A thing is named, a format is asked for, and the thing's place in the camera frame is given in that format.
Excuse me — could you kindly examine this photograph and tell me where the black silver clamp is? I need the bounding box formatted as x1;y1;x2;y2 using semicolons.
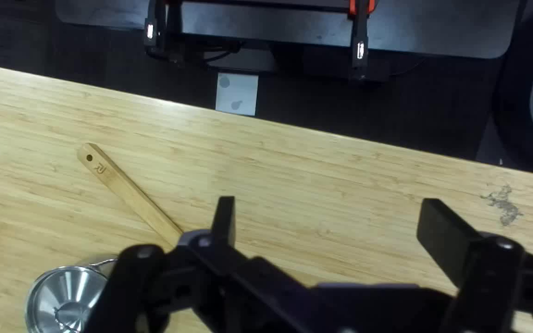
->
143;0;185;63

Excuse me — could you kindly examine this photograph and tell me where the silver metal pot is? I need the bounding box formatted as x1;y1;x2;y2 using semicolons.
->
26;258;120;333

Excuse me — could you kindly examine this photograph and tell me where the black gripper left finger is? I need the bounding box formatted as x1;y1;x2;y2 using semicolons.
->
87;195;319;333

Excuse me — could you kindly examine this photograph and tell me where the white paper sheet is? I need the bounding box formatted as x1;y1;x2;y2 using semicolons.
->
215;71;261;119

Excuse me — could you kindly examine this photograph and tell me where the orange black clamp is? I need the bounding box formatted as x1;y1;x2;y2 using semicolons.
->
346;0;381;84

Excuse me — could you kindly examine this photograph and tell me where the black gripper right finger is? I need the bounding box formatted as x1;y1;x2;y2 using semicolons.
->
415;198;533;333

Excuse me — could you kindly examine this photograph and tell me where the wooden slotted spatula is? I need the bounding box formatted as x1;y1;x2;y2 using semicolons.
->
76;141;187;246

